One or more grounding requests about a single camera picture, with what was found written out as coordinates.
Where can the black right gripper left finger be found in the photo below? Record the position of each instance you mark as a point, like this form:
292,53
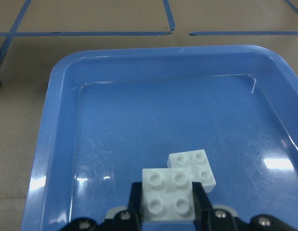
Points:
135,202

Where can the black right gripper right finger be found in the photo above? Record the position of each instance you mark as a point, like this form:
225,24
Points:
202,206

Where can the white block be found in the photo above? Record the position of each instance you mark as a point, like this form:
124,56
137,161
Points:
198,164
167,195

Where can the blue plastic tray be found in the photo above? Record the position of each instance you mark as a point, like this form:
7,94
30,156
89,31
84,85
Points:
110,114

